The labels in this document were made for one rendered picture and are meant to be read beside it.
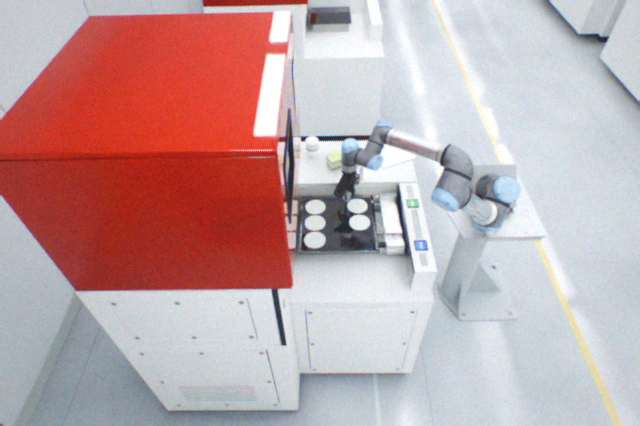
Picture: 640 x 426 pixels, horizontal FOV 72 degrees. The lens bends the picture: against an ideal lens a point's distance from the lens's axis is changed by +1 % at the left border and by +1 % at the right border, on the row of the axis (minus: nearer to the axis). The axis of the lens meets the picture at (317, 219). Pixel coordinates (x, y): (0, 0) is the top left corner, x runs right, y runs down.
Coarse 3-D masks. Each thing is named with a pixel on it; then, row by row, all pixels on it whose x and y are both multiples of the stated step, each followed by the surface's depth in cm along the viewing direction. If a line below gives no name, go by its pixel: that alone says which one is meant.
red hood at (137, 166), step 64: (64, 64) 135; (128, 64) 135; (192, 64) 134; (256, 64) 132; (0, 128) 113; (64, 128) 112; (128, 128) 112; (192, 128) 111; (256, 128) 110; (0, 192) 115; (64, 192) 115; (128, 192) 114; (192, 192) 114; (256, 192) 114; (64, 256) 135; (128, 256) 135; (192, 256) 135; (256, 256) 134
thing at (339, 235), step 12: (324, 204) 220; (336, 204) 220; (324, 216) 214; (336, 216) 214; (348, 216) 214; (324, 228) 209; (336, 228) 209; (348, 228) 209; (372, 228) 208; (336, 240) 204; (348, 240) 204; (360, 240) 203; (372, 240) 203
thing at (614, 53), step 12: (636, 0) 419; (624, 12) 436; (636, 12) 419; (624, 24) 436; (636, 24) 419; (612, 36) 454; (624, 36) 436; (636, 36) 419; (612, 48) 454; (624, 48) 436; (636, 48) 420; (612, 60) 455; (624, 60) 437; (636, 60) 420; (624, 72) 437; (636, 72) 420; (624, 84) 436; (636, 84) 420; (636, 96) 420
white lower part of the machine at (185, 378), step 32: (128, 352) 183; (160, 352) 182; (192, 352) 182; (224, 352) 182; (256, 352) 182; (288, 352) 182; (160, 384) 207; (192, 384) 207; (224, 384) 207; (256, 384) 206; (288, 384) 206
